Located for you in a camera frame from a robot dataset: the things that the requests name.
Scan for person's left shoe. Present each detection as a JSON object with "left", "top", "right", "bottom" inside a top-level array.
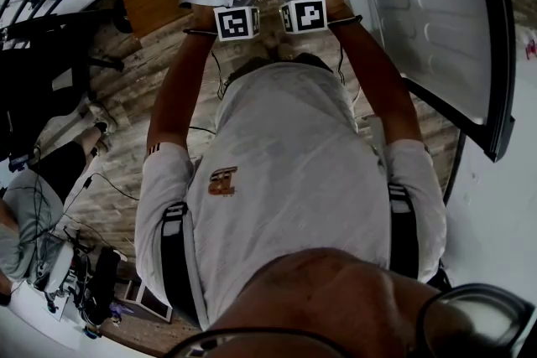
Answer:
[{"left": 263, "top": 30, "right": 283, "bottom": 58}]

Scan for black office chair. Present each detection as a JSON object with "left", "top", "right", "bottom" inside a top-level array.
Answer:
[{"left": 0, "top": 10, "right": 126, "bottom": 164}]

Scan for black handheld device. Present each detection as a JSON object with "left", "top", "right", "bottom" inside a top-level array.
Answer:
[{"left": 86, "top": 246, "right": 128, "bottom": 326}]

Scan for white rounded device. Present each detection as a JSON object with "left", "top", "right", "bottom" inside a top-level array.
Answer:
[{"left": 44, "top": 241, "right": 76, "bottom": 294}]

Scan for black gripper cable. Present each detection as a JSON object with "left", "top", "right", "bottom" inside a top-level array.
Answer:
[
  {"left": 209, "top": 49, "right": 230, "bottom": 100},
  {"left": 335, "top": 48, "right": 347, "bottom": 86}
]

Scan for person's head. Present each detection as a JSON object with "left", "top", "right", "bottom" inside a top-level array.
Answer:
[{"left": 205, "top": 246, "right": 537, "bottom": 358}]

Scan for black wristband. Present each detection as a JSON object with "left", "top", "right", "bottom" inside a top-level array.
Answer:
[
  {"left": 182, "top": 28, "right": 220, "bottom": 39},
  {"left": 326, "top": 14, "right": 364, "bottom": 29}
]

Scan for black-rimmed eyeglasses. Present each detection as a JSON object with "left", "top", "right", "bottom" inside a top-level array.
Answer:
[{"left": 163, "top": 283, "right": 537, "bottom": 358}]

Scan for small blue device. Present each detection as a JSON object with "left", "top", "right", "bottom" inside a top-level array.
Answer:
[{"left": 8, "top": 153, "right": 31, "bottom": 174}]

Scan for person's right forearm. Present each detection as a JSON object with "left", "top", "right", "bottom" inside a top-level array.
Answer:
[{"left": 326, "top": 0, "right": 425, "bottom": 148}]

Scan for black cart wheel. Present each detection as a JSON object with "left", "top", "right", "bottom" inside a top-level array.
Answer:
[{"left": 112, "top": 0, "right": 134, "bottom": 34}]

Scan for black white harness strap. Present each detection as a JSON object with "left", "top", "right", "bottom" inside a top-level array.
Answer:
[
  {"left": 161, "top": 200, "right": 202, "bottom": 324},
  {"left": 388, "top": 182, "right": 420, "bottom": 280}
]

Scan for person's white t-shirt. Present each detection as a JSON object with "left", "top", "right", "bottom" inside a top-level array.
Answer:
[{"left": 133, "top": 61, "right": 448, "bottom": 330}]

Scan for purple packet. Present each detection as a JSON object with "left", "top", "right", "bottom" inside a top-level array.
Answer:
[{"left": 109, "top": 301, "right": 135, "bottom": 316}]

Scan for person's left forearm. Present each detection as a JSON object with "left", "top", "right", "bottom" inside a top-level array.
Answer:
[{"left": 146, "top": 6, "right": 222, "bottom": 159}]

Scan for white open frame box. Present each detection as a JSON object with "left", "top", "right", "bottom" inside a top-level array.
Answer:
[{"left": 123, "top": 278, "right": 174, "bottom": 324}]

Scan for person's dark shorts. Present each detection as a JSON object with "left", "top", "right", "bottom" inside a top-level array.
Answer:
[{"left": 226, "top": 52, "right": 335, "bottom": 81}]

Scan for black floor cable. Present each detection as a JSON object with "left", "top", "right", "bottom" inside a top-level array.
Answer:
[{"left": 62, "top": 173, "right": 140, "bottom": 223}]

